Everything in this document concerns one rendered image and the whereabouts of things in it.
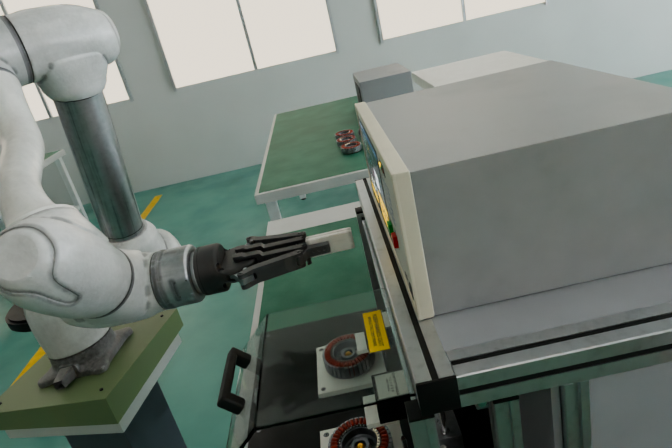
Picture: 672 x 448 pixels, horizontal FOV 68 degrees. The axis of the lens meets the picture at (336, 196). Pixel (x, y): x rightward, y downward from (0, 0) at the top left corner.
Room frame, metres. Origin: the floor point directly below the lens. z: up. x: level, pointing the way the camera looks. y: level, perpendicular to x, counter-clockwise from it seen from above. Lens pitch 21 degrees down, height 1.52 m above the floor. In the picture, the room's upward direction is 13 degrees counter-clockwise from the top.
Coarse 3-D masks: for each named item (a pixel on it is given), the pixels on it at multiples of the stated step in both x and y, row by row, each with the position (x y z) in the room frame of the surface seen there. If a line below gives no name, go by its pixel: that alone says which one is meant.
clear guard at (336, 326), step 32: (384, 288) 0.71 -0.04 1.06; (288, 320) 0.68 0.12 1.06; (320, 320) 0.66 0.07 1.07; (352, 320) 0.64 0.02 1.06; (384, 320) 0.62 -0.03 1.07; (256, 352) 0.64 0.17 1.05; (288, 352) 0.60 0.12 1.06; (320, 352) 0.59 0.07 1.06; (352, 352) 0.57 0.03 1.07; (384, 352) 0.55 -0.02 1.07; (256, 384) 0.56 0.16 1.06; (288, 384) 0.54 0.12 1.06; (320, 384) 0.52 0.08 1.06; (352, 384) 0.51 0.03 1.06; (384, 384) 0.50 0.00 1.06; (256, 416) 0.49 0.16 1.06; (288, 416) 0.48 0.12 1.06; (320, 416) 0.47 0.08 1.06
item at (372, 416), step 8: (400, 400) 0.62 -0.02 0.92; (408, 400) 0.62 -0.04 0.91; (368, 408) 0.65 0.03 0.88; (376, 408) 0.65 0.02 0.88; (384, 408) 0.62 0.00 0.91; (392, 408) 0.62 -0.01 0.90; (400, 408) 0.62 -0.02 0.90; (368, 416) 0.63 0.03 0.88; (376, 416) 0.63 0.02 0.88; (384, 416) 0.61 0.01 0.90; (392, 416) 0.61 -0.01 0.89; (400, 416) 0.61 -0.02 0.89; (440, 416) 0.62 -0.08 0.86; (368, 424) 0.62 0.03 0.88; (376, 424) 0.62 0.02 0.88; (384, 424) 0.62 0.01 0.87
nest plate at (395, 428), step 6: (390, 426) 0.70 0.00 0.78; (396, 426) 0.69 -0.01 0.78; (324, 432) 0.72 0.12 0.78; (330, 432) 0.72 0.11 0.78; (396, 432) 0.68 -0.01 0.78; (324, 438) 0.71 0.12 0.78; (396, 438) 0.67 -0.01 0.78; (324, 444) 0.69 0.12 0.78; (372, 444) 0.67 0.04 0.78; (396, 444) 0.66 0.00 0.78
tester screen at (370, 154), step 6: (360, 126) 0.95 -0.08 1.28; (366, 138) 0.85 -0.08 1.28; (366, 144) 0.88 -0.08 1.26; (366, 150) 0.92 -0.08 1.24; (372, 150) 0.76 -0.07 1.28; (366, 156) 0.95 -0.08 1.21; (372, 156) 0.79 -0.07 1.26; (372, 162) 0.82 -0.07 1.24; (372, 168) 0.85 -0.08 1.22; (378, 168) 0.72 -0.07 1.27; (372, 174) 0.88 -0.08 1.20; (378, 174) 0.74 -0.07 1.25; (378, 198) 0.85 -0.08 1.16; (384, 198) 0.72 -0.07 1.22; (384, 204) 0.74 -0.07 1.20
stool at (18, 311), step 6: (12, 306) 2.05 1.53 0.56; (18, 306) 2.04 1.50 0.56; (12, 312) 1.99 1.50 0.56; (18, 312) 1.98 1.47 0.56; (6, 318) 1.97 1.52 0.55; (12, 318) 1.93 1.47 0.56; (18, 318) 1.92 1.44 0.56; (24, 318) 1.91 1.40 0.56; (12, 324) 1.90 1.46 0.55; (18, 324) 1.89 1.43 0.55; (24, 324) 1.88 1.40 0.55; (12, 330) 1.91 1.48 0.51; (18, 330) 1.89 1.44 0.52; (24, 330) 1.88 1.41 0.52; (30, 330) 1.88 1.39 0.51
